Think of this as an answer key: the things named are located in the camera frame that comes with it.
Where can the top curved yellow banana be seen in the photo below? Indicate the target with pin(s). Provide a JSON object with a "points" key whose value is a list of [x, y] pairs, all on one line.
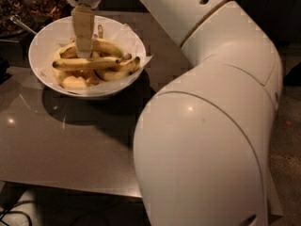
{"points": [[102, 46]]}

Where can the tray of brown snacks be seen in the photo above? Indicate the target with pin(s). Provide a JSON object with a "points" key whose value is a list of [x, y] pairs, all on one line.
{"points": [[29, 12]]}

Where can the lower left yellow banana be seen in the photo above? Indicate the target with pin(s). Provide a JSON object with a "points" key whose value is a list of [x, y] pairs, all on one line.
{"points": [[77, 79]]}

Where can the brown banana stem bunch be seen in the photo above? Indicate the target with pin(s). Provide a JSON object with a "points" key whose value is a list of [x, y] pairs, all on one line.
{"points": [[99, 33]]}

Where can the lower middle yellow banana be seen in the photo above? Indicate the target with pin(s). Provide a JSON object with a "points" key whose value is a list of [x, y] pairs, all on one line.
{"points": [[108, 76]]}

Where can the right short yellow banana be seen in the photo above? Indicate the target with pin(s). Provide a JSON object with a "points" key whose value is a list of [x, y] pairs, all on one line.
{"points": [[130, 65]]}

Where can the long yellow banana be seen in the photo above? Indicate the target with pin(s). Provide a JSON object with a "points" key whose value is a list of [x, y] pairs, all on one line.
{"points": [[77, 64]]}

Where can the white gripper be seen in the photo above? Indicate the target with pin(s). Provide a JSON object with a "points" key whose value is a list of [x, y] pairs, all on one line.
{"points": [[83, 21]]}

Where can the metal serving spoon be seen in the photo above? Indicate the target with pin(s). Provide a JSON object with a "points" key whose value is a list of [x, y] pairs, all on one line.
{"points": [[17, 21]]}

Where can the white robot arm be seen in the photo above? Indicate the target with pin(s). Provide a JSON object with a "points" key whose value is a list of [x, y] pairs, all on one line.
{"points": [[201, 143]]}

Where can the white ceramic bowl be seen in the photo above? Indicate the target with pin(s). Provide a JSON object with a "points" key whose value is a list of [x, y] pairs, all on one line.
{"points": [[47, 44]]}

